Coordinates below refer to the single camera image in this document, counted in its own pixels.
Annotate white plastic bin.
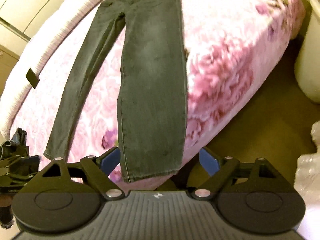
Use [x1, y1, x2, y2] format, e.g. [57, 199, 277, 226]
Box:
[294, 0, 320, 103]

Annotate wooden door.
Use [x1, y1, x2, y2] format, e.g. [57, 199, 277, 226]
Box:
[0, 44, 20, 95]

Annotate smartphone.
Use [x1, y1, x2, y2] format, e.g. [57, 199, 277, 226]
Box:
[26, 68, 40, 88]

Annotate cream wardrobe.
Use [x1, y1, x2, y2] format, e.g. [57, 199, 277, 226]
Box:
[0, 0, 85, 42]

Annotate white quilt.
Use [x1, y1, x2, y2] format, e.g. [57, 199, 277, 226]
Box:
[0, 0, 140, 140]

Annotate pink floral bed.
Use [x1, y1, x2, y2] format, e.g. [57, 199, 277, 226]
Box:
[7, 0, 307, 190]

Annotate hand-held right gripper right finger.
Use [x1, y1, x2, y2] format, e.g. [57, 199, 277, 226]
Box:
[189, 146, 285, 200]

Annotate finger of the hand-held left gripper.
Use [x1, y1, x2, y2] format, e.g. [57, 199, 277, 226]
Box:
[0, 155, 40, 172]
[0, 170, 38, 189]

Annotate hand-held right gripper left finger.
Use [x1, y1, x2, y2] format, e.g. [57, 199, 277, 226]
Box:
[37, 146, 125, 200]

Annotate clear plastic bag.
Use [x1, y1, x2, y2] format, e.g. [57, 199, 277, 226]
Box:
[296, 121, 320, 202]

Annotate dark grey jeans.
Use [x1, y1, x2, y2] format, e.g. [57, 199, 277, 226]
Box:
[43, 0, 188, 183]

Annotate pile of dark clothes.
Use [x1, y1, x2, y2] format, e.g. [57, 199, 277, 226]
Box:
[0, 127, 29, 159]

